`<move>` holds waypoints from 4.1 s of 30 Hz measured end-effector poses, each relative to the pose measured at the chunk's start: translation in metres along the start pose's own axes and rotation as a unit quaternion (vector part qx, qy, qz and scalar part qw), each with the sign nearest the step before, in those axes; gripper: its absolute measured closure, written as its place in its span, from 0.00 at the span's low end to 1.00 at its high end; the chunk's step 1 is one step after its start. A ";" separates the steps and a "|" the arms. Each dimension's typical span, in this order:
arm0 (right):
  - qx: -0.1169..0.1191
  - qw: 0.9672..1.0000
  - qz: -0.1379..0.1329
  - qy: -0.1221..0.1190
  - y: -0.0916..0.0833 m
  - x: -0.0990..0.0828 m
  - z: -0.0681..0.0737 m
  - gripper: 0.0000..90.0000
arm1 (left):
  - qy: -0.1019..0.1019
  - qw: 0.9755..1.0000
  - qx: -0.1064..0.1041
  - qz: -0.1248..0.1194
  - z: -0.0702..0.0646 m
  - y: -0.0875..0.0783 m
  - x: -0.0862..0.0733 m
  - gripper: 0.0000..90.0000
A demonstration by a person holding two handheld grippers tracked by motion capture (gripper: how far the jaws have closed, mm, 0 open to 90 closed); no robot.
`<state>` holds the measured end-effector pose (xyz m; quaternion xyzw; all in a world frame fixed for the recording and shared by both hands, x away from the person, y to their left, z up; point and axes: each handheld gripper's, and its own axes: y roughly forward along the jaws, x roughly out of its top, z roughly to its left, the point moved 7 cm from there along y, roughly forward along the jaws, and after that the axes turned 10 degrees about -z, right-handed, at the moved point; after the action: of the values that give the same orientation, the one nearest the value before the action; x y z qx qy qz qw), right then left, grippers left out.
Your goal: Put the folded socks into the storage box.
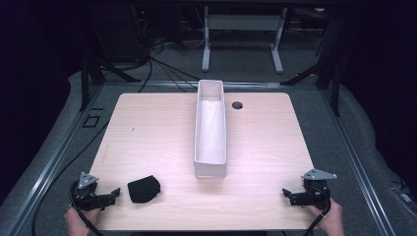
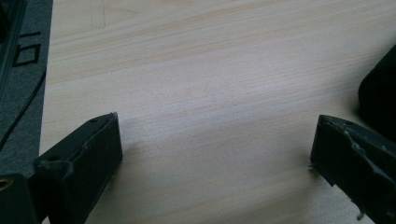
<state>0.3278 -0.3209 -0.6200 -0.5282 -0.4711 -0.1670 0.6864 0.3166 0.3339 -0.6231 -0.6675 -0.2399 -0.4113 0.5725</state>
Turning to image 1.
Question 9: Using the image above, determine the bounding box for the black metal stand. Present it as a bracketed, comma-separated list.
[280, 57, 342, 118]
[80, 56, 143, 112]

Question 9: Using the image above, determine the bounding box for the long white box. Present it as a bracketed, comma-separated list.
[193, 79, 228, 180]

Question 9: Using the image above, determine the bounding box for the black cloth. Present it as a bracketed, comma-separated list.
[127, 174, 162, 205]

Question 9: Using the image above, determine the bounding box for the bundle of black cables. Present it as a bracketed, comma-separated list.
[131, 6, 206, 94]

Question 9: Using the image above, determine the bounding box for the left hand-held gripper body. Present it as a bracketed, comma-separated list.
[70, 171, 111, 211]

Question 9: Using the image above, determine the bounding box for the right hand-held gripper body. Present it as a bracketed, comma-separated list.
[294, 168, 338, 210]

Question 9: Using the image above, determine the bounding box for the person's left hand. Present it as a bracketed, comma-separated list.
[64, 206, 101, 236]

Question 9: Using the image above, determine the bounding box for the small white floor object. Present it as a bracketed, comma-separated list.
[399, 192, 415, 205]

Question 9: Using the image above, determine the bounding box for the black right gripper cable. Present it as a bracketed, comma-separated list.
[303, 186, 332, 236]

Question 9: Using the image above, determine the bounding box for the white metal stand frame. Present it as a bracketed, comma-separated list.
[201, 5, 289, 75]

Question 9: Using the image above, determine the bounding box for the aluminium floor rail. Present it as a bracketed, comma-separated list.
[101, 79, 328, 90]
[321, 89, 396, 236]
[0, 86, 103, 236]

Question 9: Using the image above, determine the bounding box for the person's right hand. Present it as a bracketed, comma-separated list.
[306, 197, 345, 236]

